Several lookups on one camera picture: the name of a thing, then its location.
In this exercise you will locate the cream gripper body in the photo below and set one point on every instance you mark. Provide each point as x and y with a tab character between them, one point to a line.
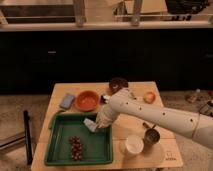
102	122

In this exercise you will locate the grey towel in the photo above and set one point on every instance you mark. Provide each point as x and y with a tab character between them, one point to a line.
91	125

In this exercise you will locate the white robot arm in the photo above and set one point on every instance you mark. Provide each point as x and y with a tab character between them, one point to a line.
194	126

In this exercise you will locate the orange red bowl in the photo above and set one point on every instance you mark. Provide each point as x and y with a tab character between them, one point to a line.
87	101

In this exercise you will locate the dark brown bowl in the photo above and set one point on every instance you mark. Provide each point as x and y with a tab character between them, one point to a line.
117	83

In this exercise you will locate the red grape bunch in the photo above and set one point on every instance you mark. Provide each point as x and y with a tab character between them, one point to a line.
76	148

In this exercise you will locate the white cup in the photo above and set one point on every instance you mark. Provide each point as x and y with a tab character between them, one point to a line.
134	145

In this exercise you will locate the blue sponge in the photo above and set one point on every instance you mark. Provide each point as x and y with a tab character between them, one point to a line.
67	101

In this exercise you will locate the green plastic tray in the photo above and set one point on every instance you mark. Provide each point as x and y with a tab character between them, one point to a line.
97	146

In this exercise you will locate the wooden table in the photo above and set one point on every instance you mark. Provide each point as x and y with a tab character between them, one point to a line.
165	154

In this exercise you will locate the orange fruit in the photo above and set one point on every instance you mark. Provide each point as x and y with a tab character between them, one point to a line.
149	97

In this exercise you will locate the black table leg bar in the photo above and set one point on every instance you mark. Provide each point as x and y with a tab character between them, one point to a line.
28	144

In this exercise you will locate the white handled brush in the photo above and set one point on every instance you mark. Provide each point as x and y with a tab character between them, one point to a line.
105	98

